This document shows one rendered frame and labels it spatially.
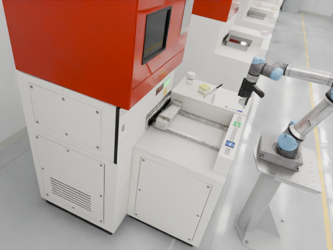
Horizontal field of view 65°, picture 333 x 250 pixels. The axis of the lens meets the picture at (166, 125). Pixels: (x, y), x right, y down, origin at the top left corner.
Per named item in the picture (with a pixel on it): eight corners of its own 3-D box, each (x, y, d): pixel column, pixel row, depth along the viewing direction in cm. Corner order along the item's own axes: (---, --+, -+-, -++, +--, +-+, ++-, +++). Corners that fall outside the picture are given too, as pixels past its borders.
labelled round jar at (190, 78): (184, 83, 227) (186, 73, 221) (187, 80, 232) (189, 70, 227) (192, 86, 225) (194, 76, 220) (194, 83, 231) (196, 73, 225)
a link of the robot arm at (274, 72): (287, 67, 158) (270, 60, 163) (281, 71, 150) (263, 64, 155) (282, 79, 162) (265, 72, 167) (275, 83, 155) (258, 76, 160)
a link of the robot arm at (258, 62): (264, 61, 154) (251, 56, 158) (257, 78, 160) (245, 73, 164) (269, 58, 159) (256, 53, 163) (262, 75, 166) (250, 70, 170)
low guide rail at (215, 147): (153, 127, 194) (154, 123, 192) (155, 125, 195) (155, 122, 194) (218, 151, 182) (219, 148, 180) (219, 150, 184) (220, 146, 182)
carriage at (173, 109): (154, 127, 189) (154, 123, 187) (172, 104, 217) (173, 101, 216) (164, 130, 187) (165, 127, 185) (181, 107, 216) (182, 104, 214)
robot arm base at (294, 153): (297, 148, 187) (303, 137, 182) (297, 160, 175) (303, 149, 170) (276, 141, 191) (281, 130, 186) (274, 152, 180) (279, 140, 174)
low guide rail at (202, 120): (167, 110, 215) (168, 107, 213) (168, 109, 216) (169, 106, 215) (226, 131, 203) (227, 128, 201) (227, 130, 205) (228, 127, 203)
